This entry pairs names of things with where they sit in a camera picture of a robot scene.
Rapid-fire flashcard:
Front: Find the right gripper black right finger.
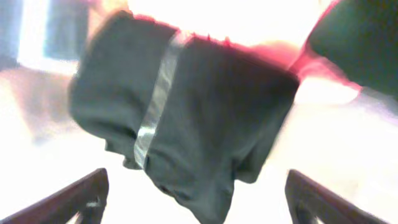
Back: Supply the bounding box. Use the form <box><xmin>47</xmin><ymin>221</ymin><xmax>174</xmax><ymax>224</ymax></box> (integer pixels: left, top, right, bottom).
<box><xmin>285</xmin><ymin>170</ymin><xmax>387</xmax><ymax>224</ymax></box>

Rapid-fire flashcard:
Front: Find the dark green cloth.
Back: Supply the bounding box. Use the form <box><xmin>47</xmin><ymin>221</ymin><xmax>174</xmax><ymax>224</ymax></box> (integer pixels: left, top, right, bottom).
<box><xmin>307</xmin><ymin>0</ymin><xmax>397</xmax><ymax>98</ymax></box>

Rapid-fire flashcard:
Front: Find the black cloth with band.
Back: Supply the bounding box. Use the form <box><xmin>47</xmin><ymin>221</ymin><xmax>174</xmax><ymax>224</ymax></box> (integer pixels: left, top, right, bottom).
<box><xmin>70</xmin><ymin>11</ymin><xmax>299</xmax><ymax>224</ymax></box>

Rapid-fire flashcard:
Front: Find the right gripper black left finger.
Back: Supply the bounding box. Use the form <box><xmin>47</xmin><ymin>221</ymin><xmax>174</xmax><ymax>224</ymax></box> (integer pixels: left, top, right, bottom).
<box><xmin>1</xmin><ymin>168</ymin><xmax>109</xmax><ymax>224</ymax></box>

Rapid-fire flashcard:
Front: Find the pink cloth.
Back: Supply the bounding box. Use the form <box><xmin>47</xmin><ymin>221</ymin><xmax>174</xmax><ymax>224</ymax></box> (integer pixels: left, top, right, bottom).
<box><xmin>127</xmin><ymin>0</ymin><xmax>362</xmax><ymax>99</ymax></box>

